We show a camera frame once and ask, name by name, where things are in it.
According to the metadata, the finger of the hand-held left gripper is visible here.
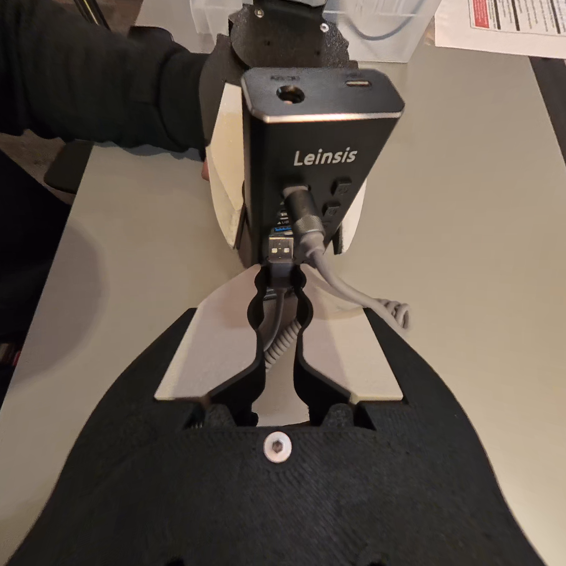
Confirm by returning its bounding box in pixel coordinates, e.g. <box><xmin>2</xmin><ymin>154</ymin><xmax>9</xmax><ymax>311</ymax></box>
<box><xmin>325</xmin><ymin>183</ymin><xmax>368</xmax><ymax>256</ymax></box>
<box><xmin>207</xmin><ymin>85</ymin><xmax>246</xmax><ymax>261</ymax></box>

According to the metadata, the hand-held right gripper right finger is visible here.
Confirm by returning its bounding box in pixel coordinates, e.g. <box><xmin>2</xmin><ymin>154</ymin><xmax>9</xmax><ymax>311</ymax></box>
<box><xmin>292</xmin><ymin>265</ymin><xmax>405</xmax><ymax>425</ymax></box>

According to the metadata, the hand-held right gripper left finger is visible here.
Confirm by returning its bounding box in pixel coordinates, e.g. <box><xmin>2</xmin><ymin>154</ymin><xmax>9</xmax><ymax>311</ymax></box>
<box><xmin>154</xmin><ymin>264</ymin><xmax>266</xmax><ymax>423</ymax></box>

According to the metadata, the grey cable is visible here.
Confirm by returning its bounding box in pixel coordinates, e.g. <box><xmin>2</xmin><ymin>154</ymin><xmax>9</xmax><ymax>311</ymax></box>
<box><xmin>256</xmin><ymin>186</ymin><xmax>412</xmax><ymax>368</ymax></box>

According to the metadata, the black power bank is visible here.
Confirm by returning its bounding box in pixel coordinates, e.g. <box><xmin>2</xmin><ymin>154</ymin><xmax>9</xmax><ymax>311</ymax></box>
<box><xmin>241</xmin><ymin>67</ymin><xmax>405</xmax><ymax>268</ymax></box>

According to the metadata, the person's left forearm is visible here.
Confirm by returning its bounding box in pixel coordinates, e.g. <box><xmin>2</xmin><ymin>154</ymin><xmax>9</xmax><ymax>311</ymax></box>
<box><xmin>0</xmin><ymin>0</ymin><xmax>210</xmax><ymax>153</ymax></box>

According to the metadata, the grey desk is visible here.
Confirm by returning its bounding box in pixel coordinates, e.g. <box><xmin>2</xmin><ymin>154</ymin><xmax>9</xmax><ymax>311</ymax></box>
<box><xmin>0</xmin><ymin>0</ymin><xmax>566</xmax><ymax>566</ymax></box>

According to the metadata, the clear plastic box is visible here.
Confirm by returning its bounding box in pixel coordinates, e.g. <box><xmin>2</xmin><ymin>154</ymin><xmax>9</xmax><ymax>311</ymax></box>
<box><xmin>190</xmin><ymin>0</ymin><xmax>443</xmax><ymax>62</ymax></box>

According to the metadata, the printed paper sheet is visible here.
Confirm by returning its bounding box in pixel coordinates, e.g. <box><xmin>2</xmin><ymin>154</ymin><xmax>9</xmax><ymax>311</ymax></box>
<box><xmin>435</xmin><ymin>0</ymin><xmax>566</xmax><ymax>59</ymax></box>

